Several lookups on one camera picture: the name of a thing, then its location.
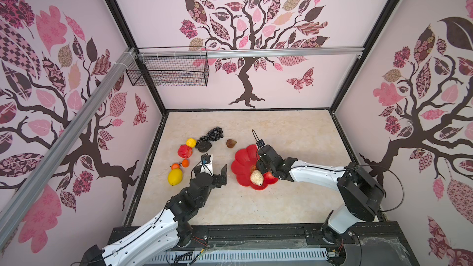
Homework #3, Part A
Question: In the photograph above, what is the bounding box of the red strawberry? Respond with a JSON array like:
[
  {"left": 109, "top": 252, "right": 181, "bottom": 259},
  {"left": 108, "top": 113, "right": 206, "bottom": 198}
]
[{"left": 264, "top": 172, "right": 275, "bottom": 180}]

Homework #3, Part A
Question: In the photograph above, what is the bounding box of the cream white pear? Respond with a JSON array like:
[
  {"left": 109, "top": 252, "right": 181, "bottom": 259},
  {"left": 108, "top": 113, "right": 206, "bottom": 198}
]
[{"left": 250, "top": 170, "right": 264, "bottom": 187}]

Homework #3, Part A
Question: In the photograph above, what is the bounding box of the red flower-shaped bowl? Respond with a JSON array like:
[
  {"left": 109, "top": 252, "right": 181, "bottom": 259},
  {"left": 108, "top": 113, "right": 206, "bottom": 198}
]
[{"left": 231, "top": 145, "right": 278, "bottom": 190}]

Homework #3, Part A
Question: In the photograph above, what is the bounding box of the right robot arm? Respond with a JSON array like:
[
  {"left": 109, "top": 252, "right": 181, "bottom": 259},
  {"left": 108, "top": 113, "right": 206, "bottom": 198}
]
[{"left": 256, "top": 139, "right": 386, "bottom": 245}]

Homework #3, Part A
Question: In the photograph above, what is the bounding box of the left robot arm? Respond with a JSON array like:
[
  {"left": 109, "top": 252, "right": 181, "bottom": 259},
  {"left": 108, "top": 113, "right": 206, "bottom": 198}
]
[{"left": 72, "top": 165, "right": 228, "bottom": 266}]

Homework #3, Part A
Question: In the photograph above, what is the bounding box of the small yellow fruit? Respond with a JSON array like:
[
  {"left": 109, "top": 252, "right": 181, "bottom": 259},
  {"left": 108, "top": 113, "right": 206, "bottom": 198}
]
[{"left": 186, "top": 138, "right": 197, "bottom": 148}]

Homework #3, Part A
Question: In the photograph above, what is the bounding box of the yellow lemon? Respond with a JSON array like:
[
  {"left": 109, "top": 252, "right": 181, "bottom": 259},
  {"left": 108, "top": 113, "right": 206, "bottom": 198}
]
[{"left": 168, "top": 168, "right": 184, "bottom": 186}]

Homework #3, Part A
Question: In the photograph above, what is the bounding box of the dark avocado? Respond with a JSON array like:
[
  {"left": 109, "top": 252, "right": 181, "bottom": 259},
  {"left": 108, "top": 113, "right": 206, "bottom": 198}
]
[{"left": 196, "top": 141, "right": 212, "bottom": 153}]

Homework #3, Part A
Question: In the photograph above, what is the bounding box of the brown green fig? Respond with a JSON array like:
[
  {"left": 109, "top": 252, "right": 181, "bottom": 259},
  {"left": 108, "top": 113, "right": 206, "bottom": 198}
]
[{"left": 226, "top": 139, "right": 237, "bottom": 149}]

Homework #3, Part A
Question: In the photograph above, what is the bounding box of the dark grape bunch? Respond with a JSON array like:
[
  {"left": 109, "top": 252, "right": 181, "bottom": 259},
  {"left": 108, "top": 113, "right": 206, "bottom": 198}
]
[{"left": 197, "top": 127, "right": 224, "bottom": 144}]

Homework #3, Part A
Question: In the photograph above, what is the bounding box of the white cable duct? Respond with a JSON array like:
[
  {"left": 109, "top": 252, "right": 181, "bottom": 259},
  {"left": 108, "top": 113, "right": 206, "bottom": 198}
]
[{"left": 145, "top": 248, "right": 328, "bottom": 266}]

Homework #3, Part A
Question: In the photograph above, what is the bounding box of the black wire basket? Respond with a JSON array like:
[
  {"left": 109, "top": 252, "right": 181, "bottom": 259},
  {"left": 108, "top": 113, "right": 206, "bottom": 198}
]
[{"left": 126, "top": 46, "right": 210, "bottom": 87}]

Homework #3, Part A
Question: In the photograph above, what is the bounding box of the aluminium rail back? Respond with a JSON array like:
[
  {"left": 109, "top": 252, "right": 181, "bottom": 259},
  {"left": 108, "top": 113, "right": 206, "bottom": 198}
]
[{"left": 138, "top": 47, "right": 365, "bottom": 59}]

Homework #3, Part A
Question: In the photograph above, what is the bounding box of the aluminium rail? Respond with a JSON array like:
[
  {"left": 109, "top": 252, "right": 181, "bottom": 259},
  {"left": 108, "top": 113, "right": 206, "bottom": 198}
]
[
  {"left": 138, "top": 47, "right": 365, "bottom": 59},
  {"left": 1, "top": 48, "right": 136, "bottom": 246}
]

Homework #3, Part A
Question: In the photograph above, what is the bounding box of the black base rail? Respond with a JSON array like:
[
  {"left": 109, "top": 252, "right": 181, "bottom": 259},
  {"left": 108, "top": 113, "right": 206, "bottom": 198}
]
[{"left": 106, "top": 220, "right": 420, "bottom": 266}]

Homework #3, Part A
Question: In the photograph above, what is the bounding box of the aluminium rail left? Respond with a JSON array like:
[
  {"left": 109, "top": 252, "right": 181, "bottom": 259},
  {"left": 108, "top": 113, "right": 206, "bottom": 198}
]
[{"left": 1, "top": 48, "right": 136, "bottom": 246}]

